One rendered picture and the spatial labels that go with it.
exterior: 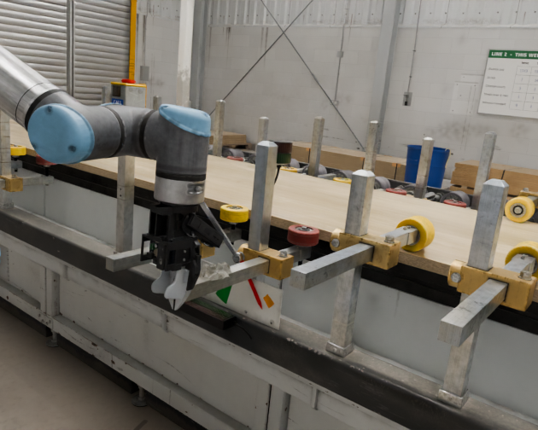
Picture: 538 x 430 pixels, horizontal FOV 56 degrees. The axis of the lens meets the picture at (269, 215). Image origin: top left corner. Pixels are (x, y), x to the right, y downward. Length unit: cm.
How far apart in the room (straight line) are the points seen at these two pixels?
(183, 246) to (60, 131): 28
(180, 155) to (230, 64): 1013
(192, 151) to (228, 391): 108
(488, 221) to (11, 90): 81
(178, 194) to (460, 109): 776
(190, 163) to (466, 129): 772
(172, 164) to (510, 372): 84
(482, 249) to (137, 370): 147
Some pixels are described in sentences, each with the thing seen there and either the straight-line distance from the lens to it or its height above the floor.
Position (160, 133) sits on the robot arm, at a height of 115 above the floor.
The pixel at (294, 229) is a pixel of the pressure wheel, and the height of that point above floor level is 91.
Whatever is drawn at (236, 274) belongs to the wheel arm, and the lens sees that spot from 110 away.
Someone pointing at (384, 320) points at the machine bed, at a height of 71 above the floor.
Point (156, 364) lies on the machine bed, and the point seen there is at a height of 20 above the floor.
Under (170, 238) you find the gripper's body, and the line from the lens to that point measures 92.
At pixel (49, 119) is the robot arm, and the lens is 84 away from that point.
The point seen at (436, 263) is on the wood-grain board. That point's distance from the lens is 122.
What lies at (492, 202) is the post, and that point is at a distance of 95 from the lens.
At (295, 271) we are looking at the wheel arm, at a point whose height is 96.
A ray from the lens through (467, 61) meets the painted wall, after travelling 855.
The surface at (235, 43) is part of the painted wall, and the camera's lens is 1097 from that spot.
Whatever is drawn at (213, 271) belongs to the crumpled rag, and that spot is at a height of 87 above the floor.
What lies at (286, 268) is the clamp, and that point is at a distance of 118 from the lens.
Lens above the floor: 124
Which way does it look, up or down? 14 degrees down
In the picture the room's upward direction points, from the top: 5 degrees clockwise
